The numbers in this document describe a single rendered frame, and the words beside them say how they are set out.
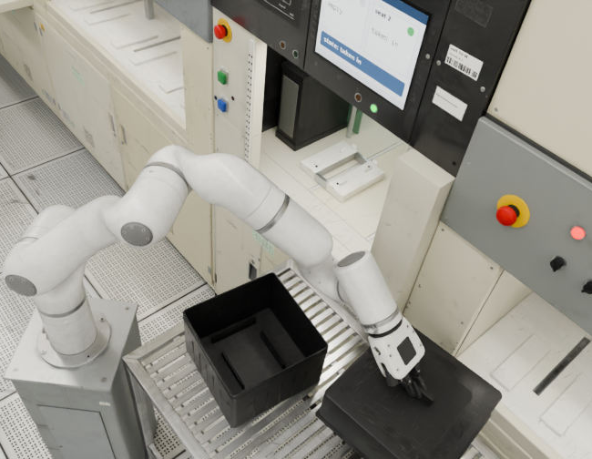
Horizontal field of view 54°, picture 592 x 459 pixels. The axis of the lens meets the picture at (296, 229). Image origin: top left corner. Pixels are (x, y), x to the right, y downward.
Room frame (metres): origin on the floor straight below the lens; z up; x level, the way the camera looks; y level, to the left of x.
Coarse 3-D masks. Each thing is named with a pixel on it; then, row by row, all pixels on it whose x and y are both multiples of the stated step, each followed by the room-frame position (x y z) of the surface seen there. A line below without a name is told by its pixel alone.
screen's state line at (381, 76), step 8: (328, 40) 1.22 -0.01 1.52; (336, 40) 1.20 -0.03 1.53; (328, 48) 1.21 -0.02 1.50; (336, 48) 1.20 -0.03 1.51; (344, 48) 1.18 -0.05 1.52; (344, 56) 1.18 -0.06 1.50; (352, 56) 1.16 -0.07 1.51; (360, 56) 1.15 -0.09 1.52; (352, 64) 1.16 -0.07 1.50; (360, 64) 1.15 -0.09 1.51; (368, 64) 1.13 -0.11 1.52; (368, 72) 1.13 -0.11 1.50; (376, 72) 1.11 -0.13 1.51; (384, 72) 1.10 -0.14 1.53; (376, 80) 1.11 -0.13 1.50; (384, 80) 1.09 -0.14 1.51; (392, 80) 1.08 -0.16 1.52; (400, 80) 1.07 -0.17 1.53; (392, 88) 1.08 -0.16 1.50; (400, 88) 1.06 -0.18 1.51; (400, 96) 1.06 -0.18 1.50
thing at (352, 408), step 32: (448, 352) 0.74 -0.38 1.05; (352, 384) 0.62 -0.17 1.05; (384, 384) 0.63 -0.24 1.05; (416, 384) 0.63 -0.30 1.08; (448, 384) 0.66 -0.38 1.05; (480, 384) 0.67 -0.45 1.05; (320, 416) 0.59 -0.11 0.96; (352, 416) 0.55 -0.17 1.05; (384, 416) 0.56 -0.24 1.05; (416, 416) 0.57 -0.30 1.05; (448, 416) 0.58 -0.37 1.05; (480, 416) 0.59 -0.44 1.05; (352, 448) 0.53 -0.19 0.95; (384, 448) 0.50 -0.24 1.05; (416, 448) 0.50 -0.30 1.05; (448, 448) 0.51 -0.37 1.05
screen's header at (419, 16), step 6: (384, 0) 1.12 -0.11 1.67; (390, 0) 1.12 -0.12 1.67; (396, 0) 1.10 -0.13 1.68; (396, 6) 1.10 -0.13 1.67; (402, 6) 1.09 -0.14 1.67; (408, 6) 1.08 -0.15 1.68; (408, 12) 1.08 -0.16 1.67; (414, 12) 1.07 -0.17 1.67; (420, 12) 1.06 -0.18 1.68; (414, 18) 1.07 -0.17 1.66; (420, 18) 1.06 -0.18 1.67; (426, 18) 1.05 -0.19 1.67
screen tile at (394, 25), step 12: (384, 12) 1.12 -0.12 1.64; (372, 24) 1.14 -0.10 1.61; (384, 24) 1.12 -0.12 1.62; (396, 24) 1.10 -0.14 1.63; (408, 24) 1.08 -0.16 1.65; (372, 36) 1.13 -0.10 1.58; (396, 36) 1.09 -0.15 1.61; (408, 36) 1.07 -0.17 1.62; (372, 48) 1.13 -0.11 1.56; (384, 48) 1.11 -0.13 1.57; (408, 48) 1.07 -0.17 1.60; (384, 60) 1.10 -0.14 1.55; (396, 60) 1.08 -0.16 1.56; (408, 60) 1.06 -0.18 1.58
